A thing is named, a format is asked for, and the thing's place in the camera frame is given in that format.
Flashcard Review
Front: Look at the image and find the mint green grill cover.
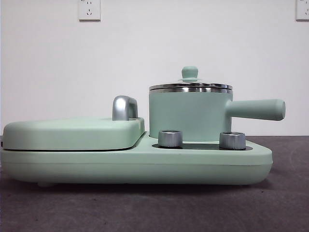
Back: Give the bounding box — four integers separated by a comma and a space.
1, 116, 146, 150

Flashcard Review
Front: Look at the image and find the mint green breakfast machine base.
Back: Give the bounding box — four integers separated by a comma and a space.
0, 130, 274, 188

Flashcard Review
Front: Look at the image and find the glass lid with green knob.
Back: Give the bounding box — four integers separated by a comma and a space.
148, 66, 234, 94

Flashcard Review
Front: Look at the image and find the white wall socket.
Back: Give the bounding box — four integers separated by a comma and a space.
295, 0, 309, 21
78, 0, 101, 22

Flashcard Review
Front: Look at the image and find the silver control knob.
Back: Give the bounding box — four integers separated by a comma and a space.
158, 130, 183, 148
219, 131, 246, 149

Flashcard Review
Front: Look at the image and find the chrome grill cover handle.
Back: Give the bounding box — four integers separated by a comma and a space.
112, 96, 139, 121

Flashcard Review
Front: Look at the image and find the mint green handled pot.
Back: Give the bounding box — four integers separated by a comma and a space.
148, 83, 286, 144

